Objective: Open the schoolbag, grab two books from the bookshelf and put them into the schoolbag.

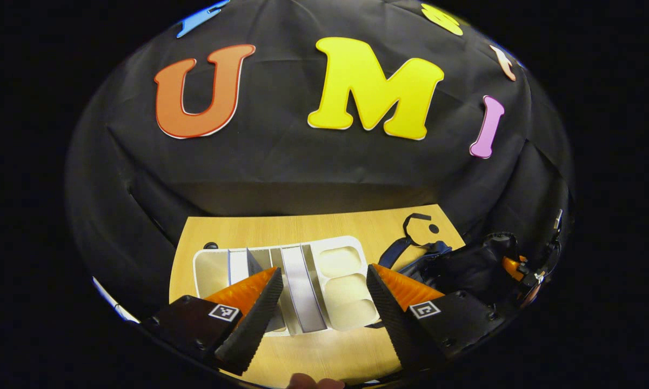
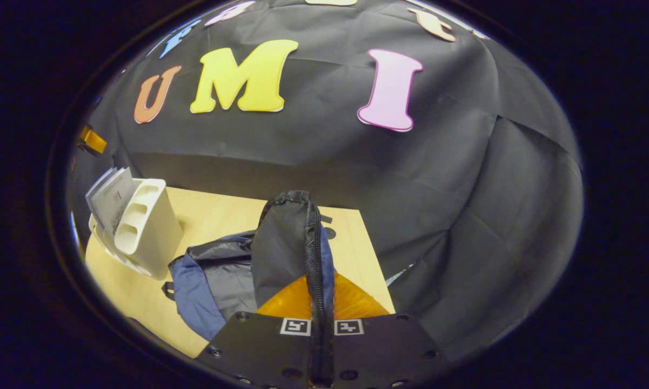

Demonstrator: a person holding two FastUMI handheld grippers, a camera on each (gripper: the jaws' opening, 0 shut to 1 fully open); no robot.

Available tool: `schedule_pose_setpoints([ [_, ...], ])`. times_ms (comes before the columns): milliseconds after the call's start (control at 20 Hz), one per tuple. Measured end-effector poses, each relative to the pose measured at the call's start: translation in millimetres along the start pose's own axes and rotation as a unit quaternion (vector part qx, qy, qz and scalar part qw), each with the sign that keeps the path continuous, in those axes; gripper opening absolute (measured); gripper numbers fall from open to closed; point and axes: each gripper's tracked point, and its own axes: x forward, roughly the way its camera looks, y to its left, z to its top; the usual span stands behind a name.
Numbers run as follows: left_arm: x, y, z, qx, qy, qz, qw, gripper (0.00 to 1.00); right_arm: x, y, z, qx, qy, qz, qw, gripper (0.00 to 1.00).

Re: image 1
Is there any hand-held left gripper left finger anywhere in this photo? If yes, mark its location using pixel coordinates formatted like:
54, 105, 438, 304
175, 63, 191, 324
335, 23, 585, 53
140, 266, 285, 376

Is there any white book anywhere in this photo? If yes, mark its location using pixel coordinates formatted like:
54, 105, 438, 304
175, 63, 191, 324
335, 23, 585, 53
280, 245, 328, 333
228, 248, 264, 287

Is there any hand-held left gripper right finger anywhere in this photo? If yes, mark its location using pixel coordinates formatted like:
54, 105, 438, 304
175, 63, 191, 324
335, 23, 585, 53
366, 263, 506, 373

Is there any white plastic bookshelf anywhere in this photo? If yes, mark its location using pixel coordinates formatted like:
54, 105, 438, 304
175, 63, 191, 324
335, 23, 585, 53
193, 236, 382, 337

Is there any navy blue schoolbag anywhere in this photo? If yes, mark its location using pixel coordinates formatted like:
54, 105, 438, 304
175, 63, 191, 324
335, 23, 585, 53
378, 213, 519, 325

